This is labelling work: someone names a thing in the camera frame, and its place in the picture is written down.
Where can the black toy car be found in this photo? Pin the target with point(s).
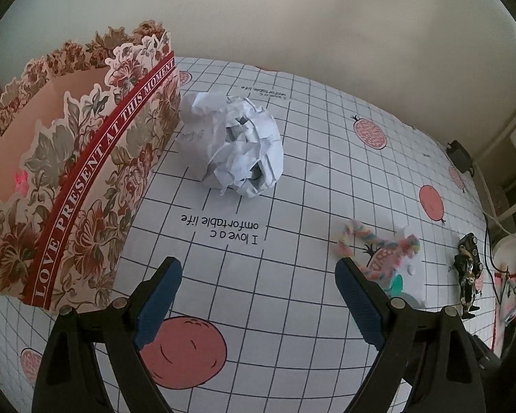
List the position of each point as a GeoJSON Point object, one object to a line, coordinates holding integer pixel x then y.
{"type": "Point", "coordinates": [468, 266]}

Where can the white shelf unit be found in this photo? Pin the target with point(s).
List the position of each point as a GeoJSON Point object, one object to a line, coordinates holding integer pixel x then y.
{"type": "Point", "coordinates": [511, 159]}

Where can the pink plastic hair clip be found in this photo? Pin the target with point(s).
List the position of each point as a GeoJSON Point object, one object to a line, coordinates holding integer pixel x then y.
{"type": "Point", "coordinates": [21, 181]}

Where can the black power adapter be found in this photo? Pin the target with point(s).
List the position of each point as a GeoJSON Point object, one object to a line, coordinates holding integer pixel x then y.
{"type": "Point", "coordinates": [460, 157]}

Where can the floral paper gift box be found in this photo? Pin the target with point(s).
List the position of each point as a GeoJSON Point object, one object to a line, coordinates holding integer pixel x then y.
{"type": "Point", "coordinates": [90, 180]}

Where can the white checkered tablecloth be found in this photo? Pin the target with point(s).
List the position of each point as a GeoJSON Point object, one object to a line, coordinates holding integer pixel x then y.
{"type": "Point", "coordinates": [305, 159]}

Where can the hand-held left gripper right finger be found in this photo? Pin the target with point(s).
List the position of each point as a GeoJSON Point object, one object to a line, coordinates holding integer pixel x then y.
{"type": "Point", "coordinates": [361, 305]}

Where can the white paper ball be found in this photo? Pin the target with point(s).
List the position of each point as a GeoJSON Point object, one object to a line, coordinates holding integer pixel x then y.
{"type": "Point", "coordinates": [241, 146]}

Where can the pink white crochet mat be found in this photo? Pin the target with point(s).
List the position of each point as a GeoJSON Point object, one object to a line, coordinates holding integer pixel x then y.
{"type": "Point", "coordinates": [505, 305]}

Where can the green plastic clip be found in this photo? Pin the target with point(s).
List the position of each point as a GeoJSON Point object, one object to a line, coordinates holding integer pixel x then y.
{"type": "Point", "coordinates": [397, 286]}

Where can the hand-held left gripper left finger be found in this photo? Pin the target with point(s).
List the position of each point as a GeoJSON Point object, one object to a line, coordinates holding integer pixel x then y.
{"type": "Point", "coordinates": [157, 305]}

